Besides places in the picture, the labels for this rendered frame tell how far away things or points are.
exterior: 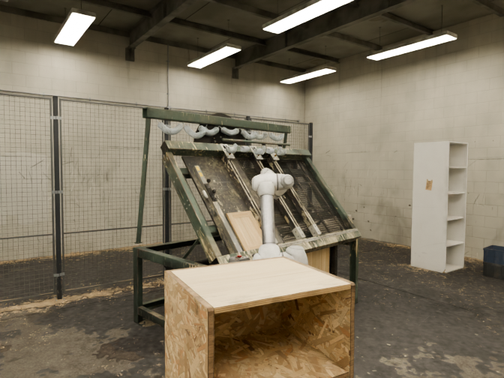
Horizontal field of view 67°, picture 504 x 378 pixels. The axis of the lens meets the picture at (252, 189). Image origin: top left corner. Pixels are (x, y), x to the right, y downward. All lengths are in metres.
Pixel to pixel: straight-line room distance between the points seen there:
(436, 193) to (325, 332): 5.44
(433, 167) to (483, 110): 1.73
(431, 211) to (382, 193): 2.39
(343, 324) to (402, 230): 7.47
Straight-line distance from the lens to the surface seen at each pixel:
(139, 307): 4.29
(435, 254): 6.84
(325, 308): 1.41
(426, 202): 6.81
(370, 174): 9.15
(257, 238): 3.55
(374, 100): 9.25
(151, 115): 3.92
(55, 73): 8.02
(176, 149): 3.63
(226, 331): 1.56
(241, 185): 3.80
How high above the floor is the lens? 1.61
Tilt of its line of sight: 3 degrees down
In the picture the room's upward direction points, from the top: straight up
